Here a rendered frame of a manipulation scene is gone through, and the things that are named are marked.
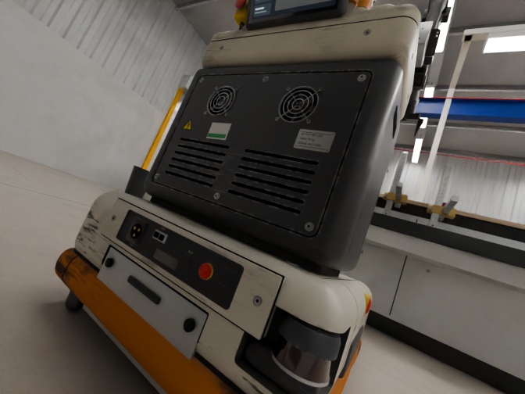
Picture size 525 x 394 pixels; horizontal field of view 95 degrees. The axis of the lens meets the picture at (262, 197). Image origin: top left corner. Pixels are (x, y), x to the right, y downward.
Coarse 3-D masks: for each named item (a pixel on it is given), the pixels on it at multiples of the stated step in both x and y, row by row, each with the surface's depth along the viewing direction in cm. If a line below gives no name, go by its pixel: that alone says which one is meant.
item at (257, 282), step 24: (120, 216) 49; (144, 216) 46; (120, 240) 47; (144, 240) 44; (168, 240) 42; (192, 240) 39; (168, 264) 40; (192, 264) 38; (216, 264) 36; (240, 264) 34; (192, 288) 36; (216, 288) 34; (240, 288) 32; (264, 288) 31; (216, 312) 33; (240, 312) 31; (264, 312) 30; (264, 336) 30
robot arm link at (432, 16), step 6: (432, 0) 109; (438, 0) 107; (444, 0) 106; (432, 6) 107; (438, 6) 105; (444, 6) 109; (432, 12) 105; (438, 12) 104; (444, 12) 113; (432, 18) 103; (438, 18) 104; (432, 24) 102; (426, 60) 98; (432, 60) 99
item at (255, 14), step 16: (256, 0) 60; (272, 0) 57; (288, 0) 55; (304, 0) 53; (320, 0) 51; (336, 0) 50; (256, 16) 60; (272, 16) 58; (288, 16) 56; (304, 16) 54; (320, 16) 52; (336, 16) 51
